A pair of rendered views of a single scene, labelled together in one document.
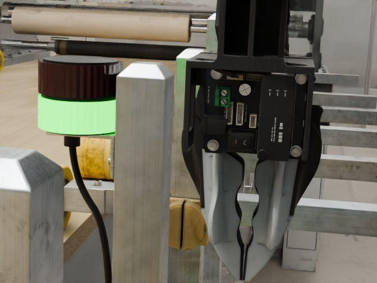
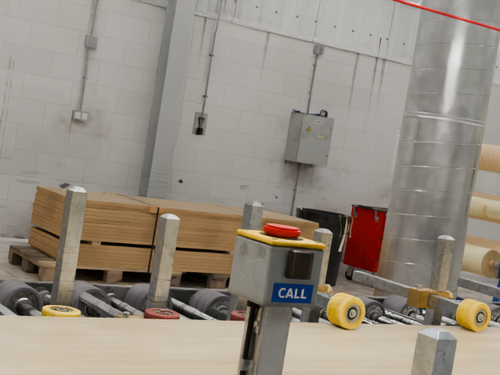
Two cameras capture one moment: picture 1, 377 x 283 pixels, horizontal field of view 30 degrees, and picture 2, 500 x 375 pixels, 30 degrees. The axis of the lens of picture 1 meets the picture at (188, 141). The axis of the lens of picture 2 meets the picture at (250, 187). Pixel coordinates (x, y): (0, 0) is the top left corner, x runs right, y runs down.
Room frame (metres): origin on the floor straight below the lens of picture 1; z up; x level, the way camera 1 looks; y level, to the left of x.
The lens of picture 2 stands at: (-0.71, -0.61, 1.32)
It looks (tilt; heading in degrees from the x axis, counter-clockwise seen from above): 3 degrees down; 48
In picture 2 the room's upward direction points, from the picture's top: 9 degrees clockwise
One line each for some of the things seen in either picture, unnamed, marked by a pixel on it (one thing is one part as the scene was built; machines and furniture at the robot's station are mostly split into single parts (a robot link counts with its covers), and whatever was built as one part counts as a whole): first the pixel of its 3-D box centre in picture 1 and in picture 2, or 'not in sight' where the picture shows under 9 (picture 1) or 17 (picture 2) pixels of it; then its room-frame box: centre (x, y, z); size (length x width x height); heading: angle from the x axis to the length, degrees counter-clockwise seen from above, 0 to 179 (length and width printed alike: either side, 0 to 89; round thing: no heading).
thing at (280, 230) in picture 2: not in sight; (281, 234); (-0.01, 0.10, 1.22); 0.04 x 0.04 x 0.02
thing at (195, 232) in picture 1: (191, 209); not in sight; (0.76, -0.01, 0.95); 0.14 x 0.06 x 0.05; 172
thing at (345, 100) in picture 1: (301, 97); not in sight; (1.75, -0.28, 0.95); 0.37 x 0.03 x 0.03; 82
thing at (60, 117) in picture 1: (80, 111); not in sight; (0.50, 0.08, 1.10); 0.06 x 0.06 x 0.02
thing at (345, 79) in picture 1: (279, 74); not in sight; (2.26, -0.28, 0.95); 0.50 x 0.04 x 0.04; 82
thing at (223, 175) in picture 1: (220, 219); not in sight; (0.43, -0.02, 1.04); 0.06 x 0.03 x 0.09; 172
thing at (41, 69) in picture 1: (81, 76); not in sight; (0.50, 0.08, 1.12); 0.06 x 0.06 x 0.02
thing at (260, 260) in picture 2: not in sight; (275, 271); (-0.01, 0.10, 1.18); 0.07 x 0.07 x 0.08; 82
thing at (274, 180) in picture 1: (269, 223); not in sight; (0.43, -0.05, 1.04); 0.06 x 0.03 x 0.09; 172
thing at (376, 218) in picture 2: not in sight; (383, 246); (7.01, 5.69, 0.41); 0.76 x 0.48 x 0.81; 178
